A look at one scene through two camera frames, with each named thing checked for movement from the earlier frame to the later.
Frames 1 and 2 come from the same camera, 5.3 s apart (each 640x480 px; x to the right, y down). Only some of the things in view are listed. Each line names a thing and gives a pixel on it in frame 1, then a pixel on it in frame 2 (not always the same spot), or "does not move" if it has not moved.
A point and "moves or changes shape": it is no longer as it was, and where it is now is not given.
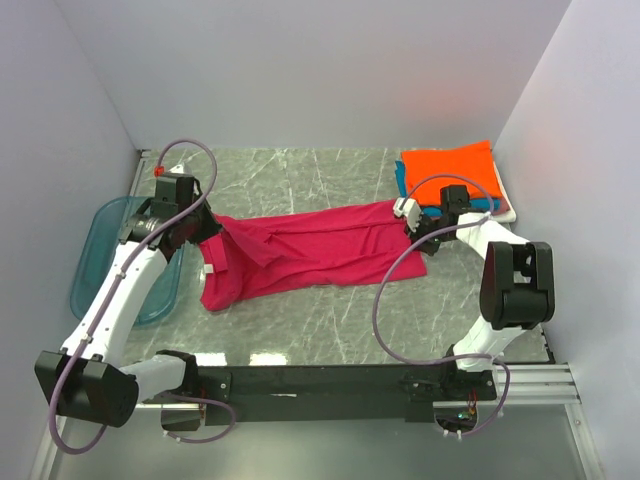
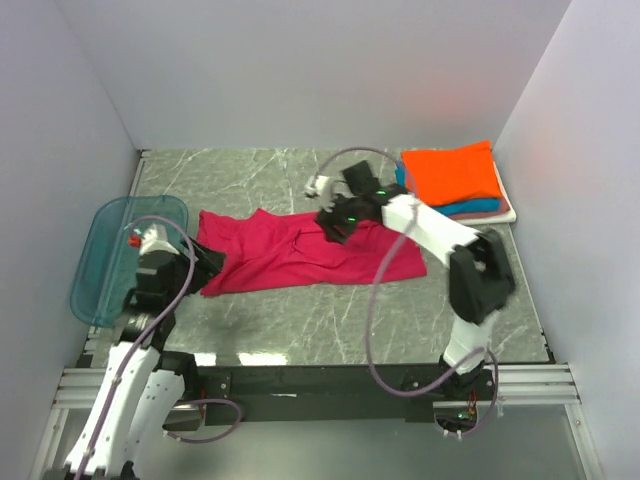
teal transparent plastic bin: [96, 246] does not move
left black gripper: [211, 228] to [209, 263]
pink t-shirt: [245, 257] moves or changes shape
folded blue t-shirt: [437, 210] does not move
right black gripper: [417, 236] to [328, 221]
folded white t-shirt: [506, 217] does not move
